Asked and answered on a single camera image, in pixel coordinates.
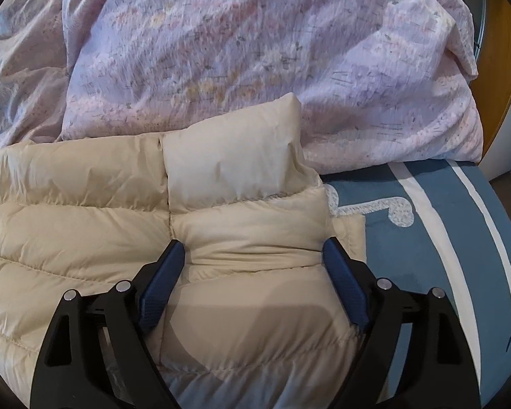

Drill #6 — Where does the cream puffer down jacket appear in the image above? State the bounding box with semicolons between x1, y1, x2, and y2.
0;94;366;408

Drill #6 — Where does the blue white music-note bedsheet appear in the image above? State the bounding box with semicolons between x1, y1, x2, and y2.
323;160;511;404

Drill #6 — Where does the lilac floral duvet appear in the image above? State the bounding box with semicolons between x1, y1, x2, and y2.
0;0;483;173

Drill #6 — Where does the orange wooden bed frame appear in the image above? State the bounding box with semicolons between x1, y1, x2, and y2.
472;0;511;152

